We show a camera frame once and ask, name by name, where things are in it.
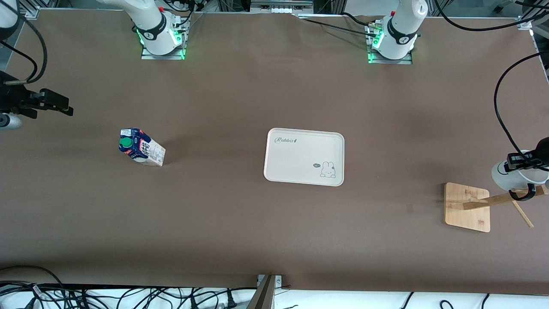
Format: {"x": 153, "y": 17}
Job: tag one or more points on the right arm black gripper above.
{"x": 12, "y": 99}

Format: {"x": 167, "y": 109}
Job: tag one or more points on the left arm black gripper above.
{"x": 541, "y": 151}

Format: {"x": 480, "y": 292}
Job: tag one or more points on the blue white milk carton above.
{"x": 143, "y": 150}

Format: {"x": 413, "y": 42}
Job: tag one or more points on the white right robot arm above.
{"x": 154, "y": 25}

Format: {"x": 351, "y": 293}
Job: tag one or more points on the wooden cup rack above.
{"x": 467, "y": 206}

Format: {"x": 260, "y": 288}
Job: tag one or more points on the cream tray rabbit print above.
{"x": 300, "y": 163}

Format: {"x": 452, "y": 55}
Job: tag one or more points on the grey power strip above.
{"x": 281, "y": 6}

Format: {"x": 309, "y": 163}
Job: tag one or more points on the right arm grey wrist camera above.
{"x": 8, "y": 121}

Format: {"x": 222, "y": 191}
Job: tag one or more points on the aluminium frame profile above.
{"x": 32, "y": 13}
{"x": 525, "y": 23}

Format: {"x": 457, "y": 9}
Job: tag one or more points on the aluminium camera post with bracket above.
{"x": 263, "y": 294}

